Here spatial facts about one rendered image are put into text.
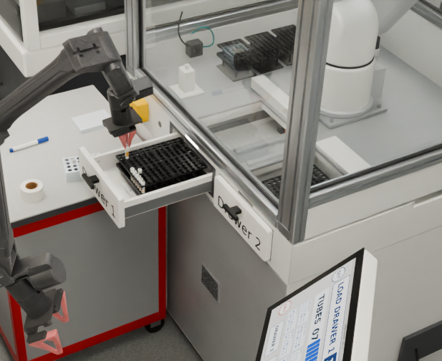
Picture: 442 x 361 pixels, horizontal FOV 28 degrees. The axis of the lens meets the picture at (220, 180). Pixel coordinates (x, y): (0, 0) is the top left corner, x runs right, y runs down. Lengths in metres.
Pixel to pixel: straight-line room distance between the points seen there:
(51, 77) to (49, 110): 1.15
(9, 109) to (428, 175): 1.16
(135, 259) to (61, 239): 0.32
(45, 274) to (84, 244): 1.04
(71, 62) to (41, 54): 1.28
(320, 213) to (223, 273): 0.57
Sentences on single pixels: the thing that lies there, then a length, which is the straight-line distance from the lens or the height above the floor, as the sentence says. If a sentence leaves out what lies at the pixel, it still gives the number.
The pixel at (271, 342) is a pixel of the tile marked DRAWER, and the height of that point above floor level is 1.00.
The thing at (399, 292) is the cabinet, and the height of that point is 0.57.
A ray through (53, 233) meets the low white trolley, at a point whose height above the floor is 0.65.
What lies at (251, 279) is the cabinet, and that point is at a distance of 2.67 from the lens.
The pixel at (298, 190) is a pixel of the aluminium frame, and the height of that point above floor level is 1.12.
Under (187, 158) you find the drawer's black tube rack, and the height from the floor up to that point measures 0.90.
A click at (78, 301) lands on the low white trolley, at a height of 0.33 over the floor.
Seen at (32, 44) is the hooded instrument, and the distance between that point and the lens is 3.31.
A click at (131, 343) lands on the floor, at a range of 3.40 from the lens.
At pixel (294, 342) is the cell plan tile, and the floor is 1.06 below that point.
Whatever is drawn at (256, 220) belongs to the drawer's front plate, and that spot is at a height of 0.93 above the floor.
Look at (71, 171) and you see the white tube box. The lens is 2.87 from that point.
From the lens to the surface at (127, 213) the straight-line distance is 2.61.
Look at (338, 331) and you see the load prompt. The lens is 1.86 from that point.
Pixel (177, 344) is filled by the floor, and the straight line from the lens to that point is 3.39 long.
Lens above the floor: 2.50
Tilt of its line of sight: 37 degrees down
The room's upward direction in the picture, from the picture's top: 3 degrees clockwise
